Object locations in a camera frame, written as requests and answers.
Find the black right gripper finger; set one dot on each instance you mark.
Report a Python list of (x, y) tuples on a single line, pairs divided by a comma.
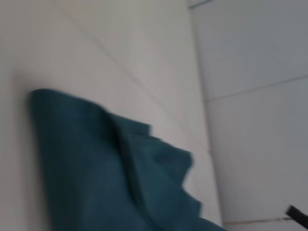
[(297, 215)]

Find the teal t-shirt with beige print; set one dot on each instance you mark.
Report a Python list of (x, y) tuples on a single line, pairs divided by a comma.
[(108, 180)]

